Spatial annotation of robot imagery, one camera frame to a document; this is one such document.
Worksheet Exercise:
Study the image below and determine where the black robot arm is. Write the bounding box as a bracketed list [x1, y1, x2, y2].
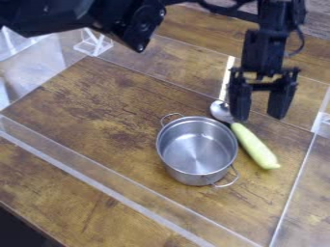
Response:
[0, 0, 308, 121]

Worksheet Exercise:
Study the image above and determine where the clear acrylic triangle stand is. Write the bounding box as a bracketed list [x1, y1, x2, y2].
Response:
[74, 28, 114, 57]

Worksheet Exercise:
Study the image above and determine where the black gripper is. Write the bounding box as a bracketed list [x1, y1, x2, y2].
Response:
[229, 29, 300, 122]

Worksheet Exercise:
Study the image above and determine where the stainless steel pot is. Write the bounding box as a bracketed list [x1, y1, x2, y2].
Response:
[157, 113, 240, 188]

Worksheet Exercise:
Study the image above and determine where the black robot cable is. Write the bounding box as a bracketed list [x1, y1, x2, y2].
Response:
[285, 27, 308, 58]

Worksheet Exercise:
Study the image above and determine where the clear acrylic front barrier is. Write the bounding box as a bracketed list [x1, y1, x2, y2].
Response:
[0, 115, 261, 247]

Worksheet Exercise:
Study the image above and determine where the green spoon handle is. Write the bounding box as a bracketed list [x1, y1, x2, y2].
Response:
[209, 99, 283, 171]

